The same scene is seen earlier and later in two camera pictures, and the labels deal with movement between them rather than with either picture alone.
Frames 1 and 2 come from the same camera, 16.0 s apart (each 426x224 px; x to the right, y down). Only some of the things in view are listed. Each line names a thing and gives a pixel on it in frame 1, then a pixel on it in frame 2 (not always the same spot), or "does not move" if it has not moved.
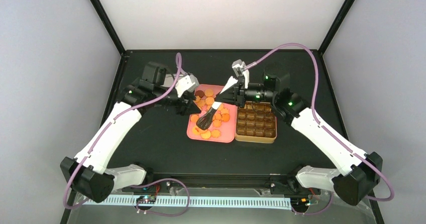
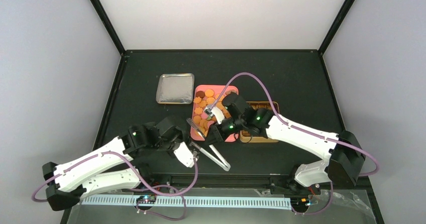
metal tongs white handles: x=206 y=120 -> x=226 y=167
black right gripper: x=235 y=94 -> x=217 y=133
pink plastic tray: x=223 y=127 does not move
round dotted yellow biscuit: x=209 y=92 does not move
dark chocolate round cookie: x=199 y=93 does not move
